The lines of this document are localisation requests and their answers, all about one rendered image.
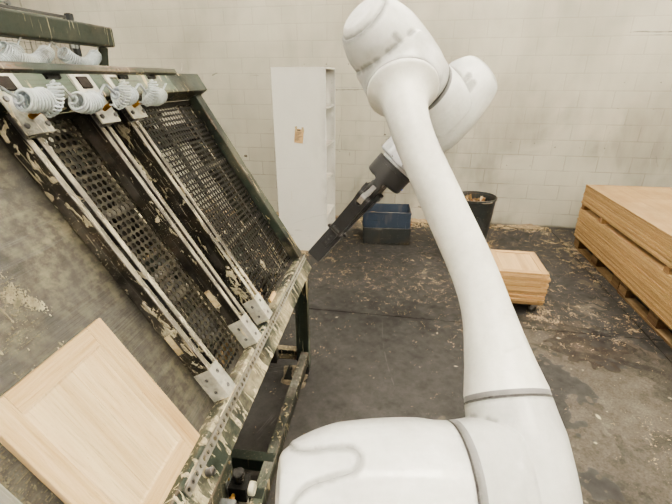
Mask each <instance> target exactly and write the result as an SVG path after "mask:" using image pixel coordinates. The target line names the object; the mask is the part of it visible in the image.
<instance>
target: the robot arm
mask: <svg viewBox="0 0 672 504"><path fill-rule="evenodd" d="M342 42H343V47H344V50H345V53H346V56H347V58H348V61H349V63H350V65H351V66H352V67H353V69H354V70H355V71H356V73H357V74H356V77H357V79H358V80H359V82H360V84H361V86H362V88H363V89H364V92H365V94H366V96H367V98H368V102H369V104H370V106H371V108H372V109H373V110H374V111H375V112H376V113H378V114H379V115H381V116H384V117H385V118H386V121H387V124H388V127H389V130H390V133H391V136H390V138H388V140H387V141H386V142H385V143H384V145H382V149H383V150H384V151H385V153H384V154H383V153H380V154H379V155H378V156H377V158H376V159H375V160H374V161H373V162H372V163H371V164H370V165H369V170H370V171H371V173H372V174H373V175H375V179H374V180H372V181H371V182H368V183H367V182H366V183H365V184H364V185H363V186H362V187H361V190H359V191H358V192H357V194H356V196H355V197H354V198H353V200H352V201H351V202H350V203H349V204H348V206H347V207H346V208H345V209H344V210H343V212H342V213H341V214H340V215H339V216H338V218H337V219H336V220H335V221H334V222H333V223H332V224H328V225H327V226H328V227H329V229H328V230H327V231H326V232H325V233H324V234H323V235H322V236H321V237H320V239H319V240H318V241H317V242H316V243H315V244H314V245H313V246H312V247H311V249H310V250H309V251H308V253H309V254H310V255H311V256H312V257H313V258H315V259H316V260H317V261H318V262H319V261H321V260H322V259H323V258H324V257H325V256H326V254H327V253H328V252H329V251H330V250H331V249H332V248H333V247H334V246H335V245H336V244H337V242H338V241H339V240H340V239H341V238H342V237H344V238H346V237H347V236H348V235H347V234H346V232H347V231H349V230H350V228H351V227H352V226H353V225H354V224H355V223H356V222H357V221H358V220H359V219H360V218H361V217H362V216H363V215H364V213H365V212H366V211H369V210H370V209H371V208H372V207H373V206H374V205H375V204H376V202H379V201H380V200H381V199H382V198H383V197H384V196H383V195H382V193H383V192H384V190H385V189H386V188H388V189H389V190H391V191H392V192H393V193H395V194H398V193H400V192H401V191H402V190H403V188H404V187H405V186H406V185H407V184H408V183H409V182H410V183H411V185H412V187H413V190H414V192H415V194H416V197H417V199H418V201H419V204H420V206H421V208H422V210H423V213H424V215H425V217H426V220H427V222H428V224H429V227H430V229H431V231H432V233H433V236H434V238H435V240H436V243H437V245H438V247H439V250H440V252H441V254H442V257H443V259H444V261H445V264H446V266H447V268H448V271H449V273H450V276H451V278H452V281H453V284H454V287H455V290H456V293H457V296H458V300H459V304H460V309H461V314H462V322H463V337H464V386H463V398H464V408H465V418H459V419H451V420H432V419H425V418H418V417H386V418H370V419H359V420H350V421H342V422H336V423H333V424H329V425H326V426H323V427H320V428H318V429H315V430H312V431H310V432H308V433H306V434H304V435H302V436H300V437H298V438H296V439H295V440H293V441H292V442H291V443H290V444H289V446H288V447H287V448H286V449H284V450H283V451H282V453H281V455H280V457H279V462H278V470H277V480H276V493H275V504H583V500H582V493H581V488H580V483H579V478H578V473H577V469H576V465H575V461H574V457H573V453H572V449H571V445H570V441H569V438H568V434H567V432H566V429H565V427H564V424H563V422H562V420H561V417H560V415H559V412H558V410H557V407H556V404H555V401H554V399H553V396H552V393H551V390H550V387H549V385H548V383H547V381H546V379H545V377H544V375H543V373H542V371H541V369H540V367H539V365H538V363H537V361H536V359H535V357H534V354H533V352H532V350H531V348H530V345H529V343H528V341H527V339H526V336H525V334H524V332H523V330H522V327H521V325H520V322H519V320H518V317H517V315H516V312H515V310H514V307H513V305H512V302H511V300H510V297H509V294H508V292H507V289H506V287H505V284H504V282H503V279H502V277H501V274H500V272H499V269H498V267H497V265H496V262H495V260H494V258H493V256H492V253H491V251H490V249H489V247H488V245H487V243H486V240H485V238H484V236H483V234H482V232H481V230H480V228H479V226H478V224H477V222H476V220H475V218H474V215H473V213H472V211H471V209H470V207H469V205H468V203H467V201H466V199H465V197H464V195H463V193H462V191H461V188H460V186H459V184H458V182H457V180H456V178H455V176H454V174H453V172H452V170H451V168H450V166H449V164H448V162H447V159H446V157H445V155H444V152H445V151H447V150H448V149H450V148H452V147H453V146H454V145H455V144H457V143H458V142H459V141H460V140H461V139H462V138H463V137H464V136H465V135H466V134H467V133H468V132H469V131H470V130H471V129H472V127H473V126H474V125H475V124H476V123H477V121H478V120H479V119H480V118H481V116H482V115H483V114H484V112H485V111H486V109H487V108H488V106H489V105H490V103H491V102H492V100H493V98H494V96H495V94H496V92H497V87H498V86H497V81H496V78H495V76H494V74H493V73H492V71H491V70H490V68H489V67H488V66H487V65H486V64H485V63H484V62H483V61H482V60H481V59H479V58H477V57H475V56H471V55H470V56H466V57H462V58H460V59H457V60H455V61H453V62H451V63H450V64H448V63H447V62H446V60H445V58H444V56H443V54H442V52H441V50H440V48H439V46H438V45H437V43H436V42H435V40H434V39H433V37H432V36H431V34H430V33H429V31H428V30H427V29H426V27H425V26H424V25H423V24H422V22H421V21H420V20H419V19H418V18H417V16H416V15H415V14H414V13H413V12H412V11H411V10H410V9H409V8H407V7H406V6H405V5H403V4H402V3H400V2H399V1H397V0H365V1H363V2H362V3H361V4H360V5H358V6H357V7H356V8H355V9H354V11H353V12H352V13H351V14H350V16H349V17H348V19H347V20H346V23H345V25H344V28H343V36H342Z"/></svg>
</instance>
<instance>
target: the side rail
mask: <svg viewBox="0 0 672 504"><path fill-rule="evenodd" d="M189 102H190V104H191V105H192V107H193V108H194V110H195V111H196V113H197V114H198V116H199V117H200V119H201V120H202V122H203V124H204V125H205V127H206V128H207V130H208V131H209V133H210V134H211V136H212V137H213V139H214V140H215V142H216V144H217V145H218V147H219V148H220V150H221V151H222V153H223V154H224V156H225V157H226V159H227V160H228V162H229V164H230V165H231V167H232V168H233V170H234V171H235V173H236V174H237V176H238V177H239V179H240V180H241V182H242V184H243V185H244V187H245V188H246V190H247V191H248V193H249V194H250V196H251V197H252V199H253V200H254V202H255V204H256V205H257V207H258V208H259V210H260V211H261V213H262V214H263V216H264V217H265V219H266V220H267V222H268V224H269V225H270V227H271V228H272V230H273V231H274V233H275V234H276V236H277V237H278V239H279V240H280V242H281V244H282V245H283V247H284V248H285V250H286V251H287V253H288V254H289V256H290V257H291V259H292V260H295V259H297V258H300V256H301V254H302V252H301V251H300V249H299V248H298V246H297V245H296V243H295V241H294V240H293V238H292V237H291V235H290V234H289V232H288V230H287V229H286V227H285V226H284V224H283V223H282V221H281V219H280V218H279V216H278V215H277V213H276V212H275V210H274V208H273V207H272V205H271V204H270V202H269V201H268V199H267V198H266V196H265V194H264V193H263V191H262V190H261V188H260V187H259V185H258V183H257V182H256V180H255V179H254V177H253V176H252V174H251V172H250V171H249V169H248V168H247V166H246V165H245V163H244V161H243V160H242V158H241V157H240V155H239V154H238V152H237V151H236V149H235V147H234V146H233V144H232V143H231V141H230V140H229V138H228V136H227V135H226V133H225V132H224V130H223V129H222V127H221V125H220V124H219V122H218V121H217V119H216V118H215V116H214V114H213V113H212V111H211V110H210V108H209V107H208V105H207V103H206V102H205V100H204V99H203V97H202V96H195V97H194V98H192V99H191V100H189ZM270 227H269V229H270ZM269 229H268V228H267V230H269ZM267 230H266V231H267ZM266 231H265V233H266ZM281 244H280V246H281ZM280 246H279V248H280ZM279 248H278V250H279ZM276 250H277V249H276ZM278 250H277V251H278Z"/></svg>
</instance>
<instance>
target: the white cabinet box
mask: <svg viewBox="0 0 672 504"><path fill-rule="evenodd" d="M271 84H272V101H273V119H274V136H275V154H276V171H277V189H278V206H279V218H280V219H281V221H282V223H283V224H284V226H285V227H286V229H287V230H288V232H289V234H290V235H291V237H292V238H293V240H294V241H295V243H296V245H297V246H298V248H299V249H300V250H306V251H309V250H310V249H311V247H312V246H313V245H314V244H315V243H316V242H317V241H318V240H319V239H320V237H321V236H322V235H323V234H324V233H325V232H326V231H327V230H328V229H329V227H328V226H327V225H328V224H332V223H333V222H334V221H335V68H330V67H271Z"/></svg>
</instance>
